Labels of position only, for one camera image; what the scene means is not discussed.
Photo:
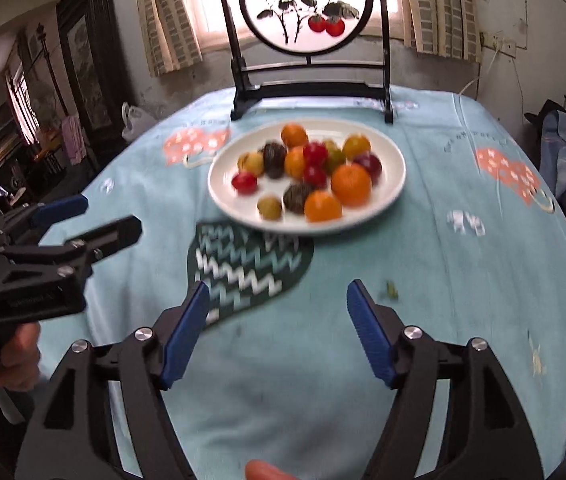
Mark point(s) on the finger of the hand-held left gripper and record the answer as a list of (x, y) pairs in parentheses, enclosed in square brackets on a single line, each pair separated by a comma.
[(60, 209), (118, 230)]

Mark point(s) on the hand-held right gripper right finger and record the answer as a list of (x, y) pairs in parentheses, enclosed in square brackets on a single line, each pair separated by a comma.
[(370, 335)]

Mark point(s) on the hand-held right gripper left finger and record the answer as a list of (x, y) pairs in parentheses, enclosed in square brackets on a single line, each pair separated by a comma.
[(185, 335)]

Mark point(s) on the white round plate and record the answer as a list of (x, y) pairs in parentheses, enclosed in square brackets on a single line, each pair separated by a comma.
[(390, 177)]

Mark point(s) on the small orange tomato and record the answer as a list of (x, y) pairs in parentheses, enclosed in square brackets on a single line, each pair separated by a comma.
[(294, 135), (294, 164)]

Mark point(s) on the person's left hand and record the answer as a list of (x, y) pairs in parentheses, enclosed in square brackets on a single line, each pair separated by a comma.
[(20, 355)]

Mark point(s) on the person's right hand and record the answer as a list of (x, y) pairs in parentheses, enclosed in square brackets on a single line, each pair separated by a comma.
[(265, 471)]

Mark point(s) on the small green scrap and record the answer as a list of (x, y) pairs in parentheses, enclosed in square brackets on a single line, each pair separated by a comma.
[(391, 289)]

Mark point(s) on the light blue printed tablecloth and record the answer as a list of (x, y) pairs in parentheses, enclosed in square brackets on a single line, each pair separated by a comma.
[(313, 360)]

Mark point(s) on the pink hanging cloth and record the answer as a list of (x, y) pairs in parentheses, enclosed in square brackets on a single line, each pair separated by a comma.
[(73, 140)]

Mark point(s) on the white plastic bag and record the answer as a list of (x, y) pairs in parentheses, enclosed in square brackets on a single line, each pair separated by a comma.
[(135, 122)]

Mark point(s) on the red cherry tomato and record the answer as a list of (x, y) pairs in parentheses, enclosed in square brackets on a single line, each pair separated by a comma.
[(314, 176), (244, 181), (315, 152)]

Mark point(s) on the yellow-green round fruit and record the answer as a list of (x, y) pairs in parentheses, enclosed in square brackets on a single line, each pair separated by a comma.
[(250, 162), (269, 207)]

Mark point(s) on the dark wooden framed panel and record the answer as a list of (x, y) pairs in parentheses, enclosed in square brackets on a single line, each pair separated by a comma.
[(88, 60)]

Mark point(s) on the large orange tangerine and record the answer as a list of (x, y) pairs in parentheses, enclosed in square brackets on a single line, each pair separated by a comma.
[(351, 184)]

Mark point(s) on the dark wrinkled passion fruit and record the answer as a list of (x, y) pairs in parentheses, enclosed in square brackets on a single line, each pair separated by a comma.
[(274, 157), (297, 196)]

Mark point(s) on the green round fruit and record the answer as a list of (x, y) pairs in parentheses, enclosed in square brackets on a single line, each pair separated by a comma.
[(335, 162)]

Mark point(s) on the yellow-orange tomato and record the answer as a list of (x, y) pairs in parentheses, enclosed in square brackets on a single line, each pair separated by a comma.
[(356, 145)]

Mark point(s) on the beige checked curtain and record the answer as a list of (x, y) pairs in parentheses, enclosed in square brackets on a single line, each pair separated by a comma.
[(438, 10), (168, 20)]

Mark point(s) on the wall power outlet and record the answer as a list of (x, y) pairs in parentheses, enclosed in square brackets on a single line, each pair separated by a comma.
[(500, 45)]

